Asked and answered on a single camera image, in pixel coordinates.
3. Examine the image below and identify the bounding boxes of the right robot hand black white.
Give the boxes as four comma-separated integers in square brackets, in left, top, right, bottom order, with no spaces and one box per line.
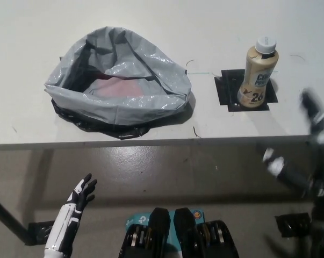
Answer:
[262,88,324,201]

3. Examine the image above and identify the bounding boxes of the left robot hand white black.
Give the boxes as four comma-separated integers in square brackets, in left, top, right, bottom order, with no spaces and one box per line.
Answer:
[44,173,98,255]

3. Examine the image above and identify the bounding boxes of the beige protein shake bottle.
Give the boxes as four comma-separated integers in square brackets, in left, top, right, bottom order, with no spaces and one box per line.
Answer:
[236,35,280,106]

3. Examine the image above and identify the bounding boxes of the grey plastic bag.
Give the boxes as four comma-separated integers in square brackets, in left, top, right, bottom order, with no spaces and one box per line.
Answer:
[43,26,193,127]

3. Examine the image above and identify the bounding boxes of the reddish flat object in bag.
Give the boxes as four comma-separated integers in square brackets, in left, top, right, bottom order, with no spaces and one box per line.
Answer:
[89,76,144,97]

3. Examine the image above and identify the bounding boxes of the black metal table leg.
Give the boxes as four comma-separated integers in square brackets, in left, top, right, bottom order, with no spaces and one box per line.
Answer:
[0,191,30,242]

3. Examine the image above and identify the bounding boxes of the teal cardboard box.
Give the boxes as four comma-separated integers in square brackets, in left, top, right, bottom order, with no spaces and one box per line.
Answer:
[125,208,206,258]

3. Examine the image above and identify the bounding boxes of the black robot body blocks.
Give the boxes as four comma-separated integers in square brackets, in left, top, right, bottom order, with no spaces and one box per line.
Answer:
[119,206,235,258]

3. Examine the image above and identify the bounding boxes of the black tape square patch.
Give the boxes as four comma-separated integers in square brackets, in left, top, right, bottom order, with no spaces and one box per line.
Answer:
[214,69,279,112]

